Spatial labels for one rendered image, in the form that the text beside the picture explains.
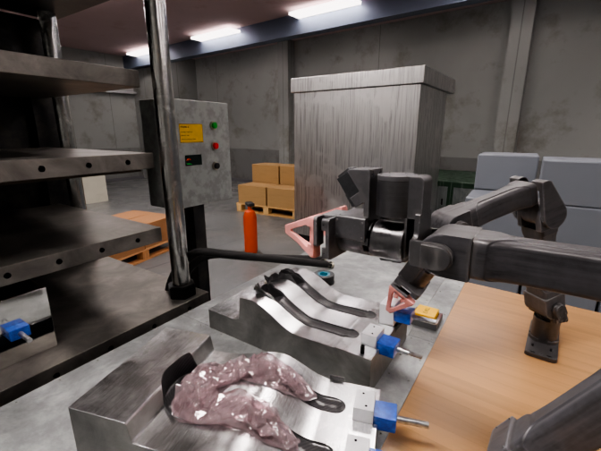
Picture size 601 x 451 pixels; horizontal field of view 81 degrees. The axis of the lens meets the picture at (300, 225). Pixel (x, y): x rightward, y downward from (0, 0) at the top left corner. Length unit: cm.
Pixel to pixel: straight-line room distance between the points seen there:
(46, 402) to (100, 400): 26
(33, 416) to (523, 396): 103
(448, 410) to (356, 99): 332
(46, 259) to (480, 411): 110
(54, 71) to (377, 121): 303
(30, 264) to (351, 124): 325
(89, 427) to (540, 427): 67
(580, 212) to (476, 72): 483
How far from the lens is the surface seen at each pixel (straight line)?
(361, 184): 52
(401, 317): 92
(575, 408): 56
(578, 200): 261
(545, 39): 706
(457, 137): 710
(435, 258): 47
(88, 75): 121
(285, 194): 564
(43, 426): 94
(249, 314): 96
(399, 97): 367
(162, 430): 72
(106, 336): 120
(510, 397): 96
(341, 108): 393
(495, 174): 299
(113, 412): 72
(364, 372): 83
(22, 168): 110
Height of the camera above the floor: 136
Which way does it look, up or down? 15 degrees down
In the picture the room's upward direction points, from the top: straight up
